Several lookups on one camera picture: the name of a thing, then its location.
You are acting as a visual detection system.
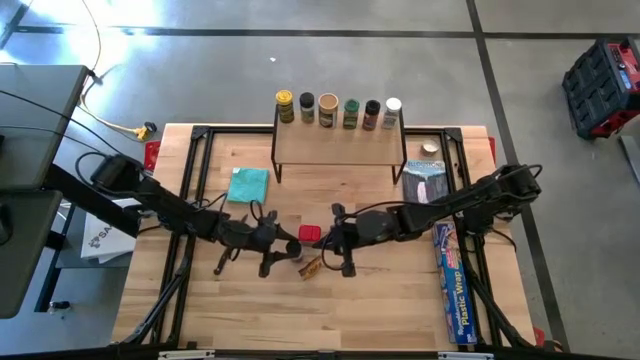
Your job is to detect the blue plastic wrap box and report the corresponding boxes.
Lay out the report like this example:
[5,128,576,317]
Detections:
[432,220,480,346]

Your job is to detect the teal cloth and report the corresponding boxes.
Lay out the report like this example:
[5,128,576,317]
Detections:
[225,166,271,205]

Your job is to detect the tan-lidded furikake seasoning jar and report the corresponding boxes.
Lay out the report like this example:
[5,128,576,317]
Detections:
[317,92,340,130]

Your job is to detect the orange taco seasoning packet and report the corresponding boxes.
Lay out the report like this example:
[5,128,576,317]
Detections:
[298,255,324,282]

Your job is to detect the yellow extension cable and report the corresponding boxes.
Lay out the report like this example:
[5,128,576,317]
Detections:
[77,0,159,143]

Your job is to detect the green-lidded herb jar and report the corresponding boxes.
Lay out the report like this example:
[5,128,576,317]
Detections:
[342,98,361,131]

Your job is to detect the grey side table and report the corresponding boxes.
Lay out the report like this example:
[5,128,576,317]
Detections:
[0,63,90,191]
[0,189,64,320]

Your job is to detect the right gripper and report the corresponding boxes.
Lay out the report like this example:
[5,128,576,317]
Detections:
[311,202,399,279]

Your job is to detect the white-lidded spice jar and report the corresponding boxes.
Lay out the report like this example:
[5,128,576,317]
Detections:
[381,96,403,131]

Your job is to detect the white paper bag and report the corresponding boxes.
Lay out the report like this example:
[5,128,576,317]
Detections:
[79,212,137,265]

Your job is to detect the yellow-lidded seasoning jar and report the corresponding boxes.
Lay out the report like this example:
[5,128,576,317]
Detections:
[274,89,296,125]

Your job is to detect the red and black toolbox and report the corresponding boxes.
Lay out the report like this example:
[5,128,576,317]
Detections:
[561,36,640,141]

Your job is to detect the black-lidded thyme leaves jar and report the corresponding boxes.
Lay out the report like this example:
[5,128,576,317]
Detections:
[298,91,317,125]

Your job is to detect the wooden shelf with black legs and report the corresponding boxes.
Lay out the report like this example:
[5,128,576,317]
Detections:
[270,104,408,186]

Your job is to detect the black-lidded reddish spice jar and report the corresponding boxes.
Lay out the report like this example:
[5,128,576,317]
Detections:
[361,99,382,132]

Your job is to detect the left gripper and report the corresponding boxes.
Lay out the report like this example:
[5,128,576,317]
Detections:
[219,209,302,279]

